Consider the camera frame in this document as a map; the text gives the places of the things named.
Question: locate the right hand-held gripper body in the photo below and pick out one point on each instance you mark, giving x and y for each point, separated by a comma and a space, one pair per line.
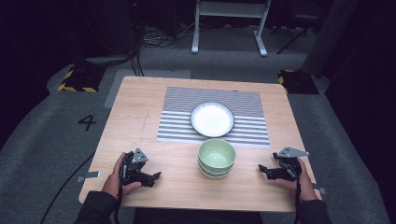
290, 168

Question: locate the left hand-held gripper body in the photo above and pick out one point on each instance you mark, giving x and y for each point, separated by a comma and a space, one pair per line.
130, 169

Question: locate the person's left hand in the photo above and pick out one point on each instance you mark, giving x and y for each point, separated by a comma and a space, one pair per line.
112, 185

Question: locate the person's right hand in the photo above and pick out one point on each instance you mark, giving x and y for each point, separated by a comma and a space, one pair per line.
306, 186

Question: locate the pale green bowl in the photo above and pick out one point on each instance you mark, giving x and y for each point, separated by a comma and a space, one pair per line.
215, 177
215, 173
217, 154

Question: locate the person's dark lap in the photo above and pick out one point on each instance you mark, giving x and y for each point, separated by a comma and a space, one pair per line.
197, 217

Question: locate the white plate with dark rim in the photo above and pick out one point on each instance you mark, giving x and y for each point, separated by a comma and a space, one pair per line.
212, 119

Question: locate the grey striped placemat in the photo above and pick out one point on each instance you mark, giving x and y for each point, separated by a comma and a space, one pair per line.
177, 105

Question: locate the black yellow striped base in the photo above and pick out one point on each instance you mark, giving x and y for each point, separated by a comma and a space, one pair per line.
79, 79
299, 82

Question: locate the black tripod stand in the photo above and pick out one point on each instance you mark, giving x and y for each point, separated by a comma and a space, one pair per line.
294, 34

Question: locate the grey curtain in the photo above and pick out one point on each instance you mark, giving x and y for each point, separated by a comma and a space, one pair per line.
330, 34

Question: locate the white metal stand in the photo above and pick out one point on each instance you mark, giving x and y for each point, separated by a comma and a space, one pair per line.
229, 9

